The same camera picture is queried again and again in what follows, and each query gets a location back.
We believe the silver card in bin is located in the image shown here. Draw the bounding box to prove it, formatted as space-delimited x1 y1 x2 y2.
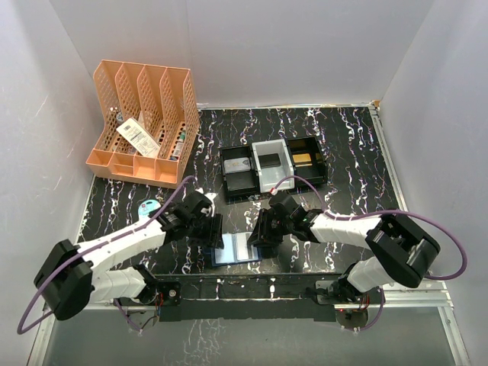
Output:
223 157 251 175

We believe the orange plastic file organizer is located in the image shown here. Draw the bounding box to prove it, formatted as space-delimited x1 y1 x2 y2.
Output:
86 60 200 188

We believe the black card in bin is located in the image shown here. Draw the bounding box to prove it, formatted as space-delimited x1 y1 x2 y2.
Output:
258 153 281 169

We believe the blue card holder wallet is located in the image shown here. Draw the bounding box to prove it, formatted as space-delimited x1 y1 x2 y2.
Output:
204 232 262 268

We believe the black right bin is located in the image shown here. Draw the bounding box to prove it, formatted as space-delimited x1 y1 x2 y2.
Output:
287 136 328 186

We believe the gold card in bin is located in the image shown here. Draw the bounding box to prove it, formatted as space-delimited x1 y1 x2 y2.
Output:
293 153 313 167

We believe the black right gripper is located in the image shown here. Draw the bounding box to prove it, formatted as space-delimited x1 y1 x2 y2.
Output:
248 209 293 246

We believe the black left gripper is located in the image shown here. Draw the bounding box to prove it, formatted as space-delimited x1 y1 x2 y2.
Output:
187 212 223 249

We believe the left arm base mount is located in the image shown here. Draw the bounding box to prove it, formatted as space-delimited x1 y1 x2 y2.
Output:
117 279 181 308

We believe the black left bin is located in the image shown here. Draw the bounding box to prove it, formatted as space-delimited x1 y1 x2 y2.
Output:
220 145 259 202

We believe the black bin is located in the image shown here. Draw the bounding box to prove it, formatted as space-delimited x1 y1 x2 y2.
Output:
220 145 259 202
287 136 328 186

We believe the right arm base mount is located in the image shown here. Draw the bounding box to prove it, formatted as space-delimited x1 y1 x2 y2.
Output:
303 280 384 307

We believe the white labelled paper packet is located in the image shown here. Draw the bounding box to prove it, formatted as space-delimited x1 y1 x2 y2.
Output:
117 117 160 159

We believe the round teal tape roll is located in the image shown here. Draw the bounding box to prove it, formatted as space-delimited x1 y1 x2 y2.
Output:
137 199 161 219

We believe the white middle bin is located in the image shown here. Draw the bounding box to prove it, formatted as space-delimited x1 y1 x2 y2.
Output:
252 139 294 194

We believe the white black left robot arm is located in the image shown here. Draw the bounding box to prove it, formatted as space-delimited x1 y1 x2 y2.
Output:
34 191 223 320

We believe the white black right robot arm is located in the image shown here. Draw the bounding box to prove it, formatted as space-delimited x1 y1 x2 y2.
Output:
247 192 440 303

